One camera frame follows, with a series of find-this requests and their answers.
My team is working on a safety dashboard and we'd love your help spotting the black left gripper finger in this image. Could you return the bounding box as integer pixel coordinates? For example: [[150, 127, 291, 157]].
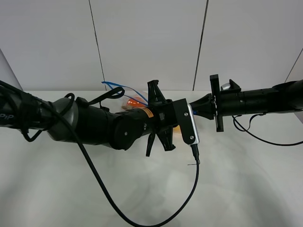
[[147, 80, 166, 104], [146, 132, 156, 157]]

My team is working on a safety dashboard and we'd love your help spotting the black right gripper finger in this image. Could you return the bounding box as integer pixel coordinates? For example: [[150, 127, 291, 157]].
[[190, 93, 214, 120]]

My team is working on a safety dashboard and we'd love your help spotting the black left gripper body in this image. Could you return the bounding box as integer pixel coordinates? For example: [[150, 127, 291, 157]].
[[148, 98, 187, 151]]

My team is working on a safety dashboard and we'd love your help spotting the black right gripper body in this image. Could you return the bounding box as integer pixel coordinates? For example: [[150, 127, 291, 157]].
[[210, 74, 224, 132]]

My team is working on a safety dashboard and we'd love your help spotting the clear zip file bag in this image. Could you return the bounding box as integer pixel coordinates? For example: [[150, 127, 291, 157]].
[[101, 80, 202, 142]]

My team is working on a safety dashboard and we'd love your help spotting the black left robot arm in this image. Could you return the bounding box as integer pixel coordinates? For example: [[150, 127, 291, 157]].
[[0, 80, 195, 154]]

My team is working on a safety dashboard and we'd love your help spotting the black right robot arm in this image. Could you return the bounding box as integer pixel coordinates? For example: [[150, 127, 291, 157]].
[[190, 75, 303, 132]]

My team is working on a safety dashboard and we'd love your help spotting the yellow pear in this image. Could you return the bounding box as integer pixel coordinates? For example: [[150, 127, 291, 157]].
[[173, 125, 181, 133]]

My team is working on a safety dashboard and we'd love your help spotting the orange fruit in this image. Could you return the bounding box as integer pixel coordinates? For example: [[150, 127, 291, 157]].
[[127, 99, 139, 106]]

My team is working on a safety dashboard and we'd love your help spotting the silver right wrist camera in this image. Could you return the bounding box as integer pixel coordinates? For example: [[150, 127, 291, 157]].
[[221, 83, 231, 91]]

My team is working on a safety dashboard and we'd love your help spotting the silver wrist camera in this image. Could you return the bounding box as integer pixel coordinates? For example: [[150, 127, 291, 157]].
[[180, 104, 200, 146], [221, 83, 231, 91]]

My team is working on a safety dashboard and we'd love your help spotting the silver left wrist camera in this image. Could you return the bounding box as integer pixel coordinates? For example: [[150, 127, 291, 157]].
[[180, 104, 200, 146]]

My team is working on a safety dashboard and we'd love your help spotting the black left camera cable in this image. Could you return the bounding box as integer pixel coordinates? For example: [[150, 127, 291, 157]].
[[0, 80, 201, 227]]

